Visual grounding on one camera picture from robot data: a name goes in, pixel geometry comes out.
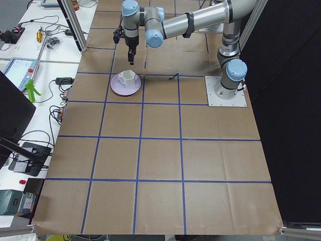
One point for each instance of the brown paper table cover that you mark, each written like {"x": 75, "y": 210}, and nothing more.
{"x": 160, "y": 161}

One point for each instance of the yellow tool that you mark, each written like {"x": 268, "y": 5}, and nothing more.
{"x": 39, "y": 36}

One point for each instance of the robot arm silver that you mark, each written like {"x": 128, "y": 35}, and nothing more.
{"x": 157, "y": 29}

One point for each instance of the black monitor stand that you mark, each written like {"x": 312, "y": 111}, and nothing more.
{"x": 16, "y": 114}

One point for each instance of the green device box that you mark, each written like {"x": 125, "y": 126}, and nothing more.
{"x": 19, "y": 203}

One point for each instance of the black power adapter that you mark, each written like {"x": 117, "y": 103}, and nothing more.
{"x": 64, "y": 80}

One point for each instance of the aluminium frame post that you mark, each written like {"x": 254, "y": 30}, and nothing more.
{"x": 73, "y": 23}

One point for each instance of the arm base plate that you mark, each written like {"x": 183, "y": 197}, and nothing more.
{"x": 218, "y": 96}

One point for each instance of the lilac plate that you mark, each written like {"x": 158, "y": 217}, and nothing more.
{"x": 120, "y": 88}

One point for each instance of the blue teach pendant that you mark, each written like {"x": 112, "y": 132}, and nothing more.
{"x": 19, "y": 71}

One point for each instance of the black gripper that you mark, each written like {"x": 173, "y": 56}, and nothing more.
{"x": 131, "y": 42}

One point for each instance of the long grabber stick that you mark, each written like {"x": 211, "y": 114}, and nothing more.
{"x": 30, "y": 85}

